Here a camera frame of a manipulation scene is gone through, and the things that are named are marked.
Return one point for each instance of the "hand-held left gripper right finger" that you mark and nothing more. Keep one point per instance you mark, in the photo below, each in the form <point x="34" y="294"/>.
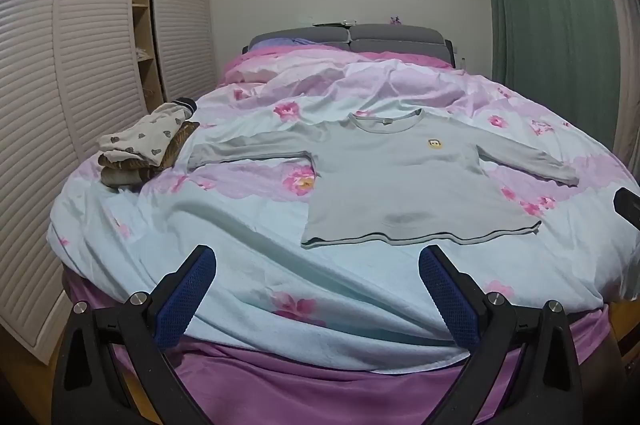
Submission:
<point x="447" y="300"/>

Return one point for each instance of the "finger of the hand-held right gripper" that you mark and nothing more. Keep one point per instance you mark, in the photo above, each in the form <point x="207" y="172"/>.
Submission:
<point x="629" y="207"/>

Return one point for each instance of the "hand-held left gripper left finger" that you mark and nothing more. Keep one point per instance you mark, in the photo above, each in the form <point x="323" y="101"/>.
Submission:
<point x="186" y="300"/>

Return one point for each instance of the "grey long-sleeve shirt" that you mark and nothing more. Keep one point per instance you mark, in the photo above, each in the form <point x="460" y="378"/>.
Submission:
<point x="400" y="185"/>

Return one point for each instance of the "floral pink and blue duvet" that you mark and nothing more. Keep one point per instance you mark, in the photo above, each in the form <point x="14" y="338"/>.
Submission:
<point x="240" y="255"/>

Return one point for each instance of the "beige curtain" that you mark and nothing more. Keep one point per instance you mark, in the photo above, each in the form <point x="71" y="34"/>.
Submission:
<point x="627" y="70"/>

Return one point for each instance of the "beige folded garment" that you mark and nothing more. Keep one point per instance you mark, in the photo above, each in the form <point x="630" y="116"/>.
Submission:
<point x="120" y="177"/>

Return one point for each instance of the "green curtain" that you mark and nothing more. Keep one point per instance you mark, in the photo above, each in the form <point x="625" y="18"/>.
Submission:
<point x="545" y="15"/>

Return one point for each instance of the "white louvered wardrobe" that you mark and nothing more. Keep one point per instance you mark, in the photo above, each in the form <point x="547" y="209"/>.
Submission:
<point x="95" y="70"/>

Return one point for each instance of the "grey padded headboard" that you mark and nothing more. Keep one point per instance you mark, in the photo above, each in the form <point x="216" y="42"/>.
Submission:
<point x="395" y="39"/>

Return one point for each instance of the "purple pillow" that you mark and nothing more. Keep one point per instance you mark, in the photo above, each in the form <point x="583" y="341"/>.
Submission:
<point x="280" y="43"/>

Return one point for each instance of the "small purple toy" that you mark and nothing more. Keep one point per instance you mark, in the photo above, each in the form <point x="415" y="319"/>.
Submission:
<point x="395" y="20"/>

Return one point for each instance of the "flat dark object on headboard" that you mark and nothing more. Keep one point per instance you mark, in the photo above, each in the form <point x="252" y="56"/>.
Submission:
<point x="332" y="24"/>

